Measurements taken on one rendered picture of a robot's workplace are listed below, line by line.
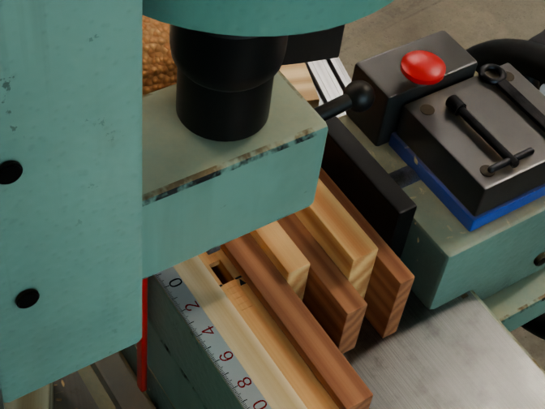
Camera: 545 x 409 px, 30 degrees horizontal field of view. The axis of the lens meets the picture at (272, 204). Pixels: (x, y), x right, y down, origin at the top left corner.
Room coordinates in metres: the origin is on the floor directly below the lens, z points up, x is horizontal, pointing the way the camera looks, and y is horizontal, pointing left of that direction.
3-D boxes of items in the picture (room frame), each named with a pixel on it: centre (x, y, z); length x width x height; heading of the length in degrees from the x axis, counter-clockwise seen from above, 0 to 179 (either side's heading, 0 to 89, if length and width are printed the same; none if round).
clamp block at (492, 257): (0.51, -0.12, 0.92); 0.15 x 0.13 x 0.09; 39
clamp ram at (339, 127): (0.47, -0.08, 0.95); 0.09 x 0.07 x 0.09; 39
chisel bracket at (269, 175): (0.39, 0.05, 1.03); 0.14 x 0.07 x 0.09; 129
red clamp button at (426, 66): (0.52, -0.09, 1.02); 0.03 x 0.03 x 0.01
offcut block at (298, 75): (0.57, 0.01, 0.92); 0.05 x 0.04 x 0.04; 111
